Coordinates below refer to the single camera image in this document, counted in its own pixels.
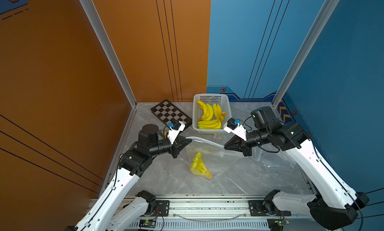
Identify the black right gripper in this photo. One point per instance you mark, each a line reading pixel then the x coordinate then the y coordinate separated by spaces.
pixel 242 146

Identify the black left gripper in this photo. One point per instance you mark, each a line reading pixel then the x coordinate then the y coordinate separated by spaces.
pixel 176 148

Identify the small yellow banana bunch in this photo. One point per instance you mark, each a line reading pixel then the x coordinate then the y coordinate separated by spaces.
pixel 198 167

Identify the clear zip bag white seal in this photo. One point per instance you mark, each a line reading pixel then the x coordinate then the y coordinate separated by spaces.
pixel 216 159

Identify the yellow green banana bunch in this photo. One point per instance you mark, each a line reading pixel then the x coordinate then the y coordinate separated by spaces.
pixel 218 113

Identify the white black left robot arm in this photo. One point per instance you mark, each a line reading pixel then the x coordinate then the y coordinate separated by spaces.
pixel 132 165

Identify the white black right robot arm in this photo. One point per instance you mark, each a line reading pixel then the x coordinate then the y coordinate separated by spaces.
pixel 335 205

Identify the black white chessboard box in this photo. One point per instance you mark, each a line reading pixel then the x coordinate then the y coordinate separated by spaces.
pixel 166 111

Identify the white perforated plastic basket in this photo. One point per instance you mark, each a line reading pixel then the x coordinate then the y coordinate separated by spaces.
pixel 210 99

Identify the green circuit board left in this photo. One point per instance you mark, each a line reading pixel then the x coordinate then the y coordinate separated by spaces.
pixel 147 224

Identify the green circuit board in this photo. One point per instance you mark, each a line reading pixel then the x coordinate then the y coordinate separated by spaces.
pixel 282 223
pixel 147 224

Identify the green circuit board right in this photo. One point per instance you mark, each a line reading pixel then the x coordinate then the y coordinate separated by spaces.
pixel 282 223

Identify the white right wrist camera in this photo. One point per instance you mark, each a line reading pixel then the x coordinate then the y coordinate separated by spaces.
pixel 235 127

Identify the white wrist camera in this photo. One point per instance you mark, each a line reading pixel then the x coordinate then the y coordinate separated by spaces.
pixel 175 128
pixel 235 127

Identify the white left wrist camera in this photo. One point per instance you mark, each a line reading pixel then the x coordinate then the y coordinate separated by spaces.
pixel 175 128

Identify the aluminium front rail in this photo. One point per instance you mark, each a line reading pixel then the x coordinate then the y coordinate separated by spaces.
pixel 199 213

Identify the aluminium corner post left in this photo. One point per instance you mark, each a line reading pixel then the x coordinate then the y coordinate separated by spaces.
pixel 101 33

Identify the aluminium corner post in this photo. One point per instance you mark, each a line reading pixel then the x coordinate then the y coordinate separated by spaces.
pixel 317 27
pixel 101 33

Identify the aluminium corner post right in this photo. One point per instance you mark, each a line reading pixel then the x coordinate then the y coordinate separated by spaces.
pixel 317 27

